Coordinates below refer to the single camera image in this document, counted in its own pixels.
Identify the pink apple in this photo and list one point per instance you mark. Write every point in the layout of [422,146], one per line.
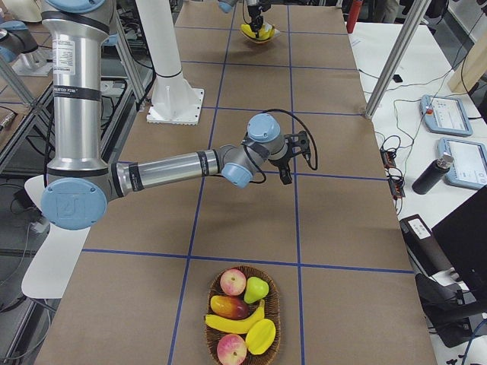
[233,282]
[231,349]

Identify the black water bottle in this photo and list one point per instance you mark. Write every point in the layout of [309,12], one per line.
[433,174]

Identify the blue teach pendant tablet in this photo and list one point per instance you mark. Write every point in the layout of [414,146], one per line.
[469,166]
[445,115]

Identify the white chair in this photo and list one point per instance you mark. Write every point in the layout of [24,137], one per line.
[57,266]

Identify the green apple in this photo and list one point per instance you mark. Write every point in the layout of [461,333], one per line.
[256,290]

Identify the red yellow mango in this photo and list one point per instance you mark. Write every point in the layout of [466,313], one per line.
[229,307]

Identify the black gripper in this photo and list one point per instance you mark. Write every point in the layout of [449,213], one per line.
[278,163]
[253,10]

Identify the small black box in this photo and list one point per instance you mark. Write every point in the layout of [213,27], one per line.
[397,78]

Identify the yellow banana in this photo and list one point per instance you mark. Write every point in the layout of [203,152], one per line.
[267,31]
[246,30]
[236,326]

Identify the black monitor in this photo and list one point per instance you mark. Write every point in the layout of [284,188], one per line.
[462,237]

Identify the red cylinder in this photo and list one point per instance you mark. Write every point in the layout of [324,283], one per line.
[353,14]

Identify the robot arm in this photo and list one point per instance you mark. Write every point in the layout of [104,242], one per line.
[79,30]
[227,5]

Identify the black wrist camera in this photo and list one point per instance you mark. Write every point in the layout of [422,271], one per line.
[298,144]

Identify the aluminium frame post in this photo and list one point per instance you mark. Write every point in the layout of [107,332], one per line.
[407,32]

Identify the woven wicker fruit basket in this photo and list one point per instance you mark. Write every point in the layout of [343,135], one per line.
[272,312]

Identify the grey square plate orange rim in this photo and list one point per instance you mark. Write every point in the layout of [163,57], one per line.
[277,32]

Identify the black label printer box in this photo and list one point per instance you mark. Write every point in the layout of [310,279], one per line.
[424,247]

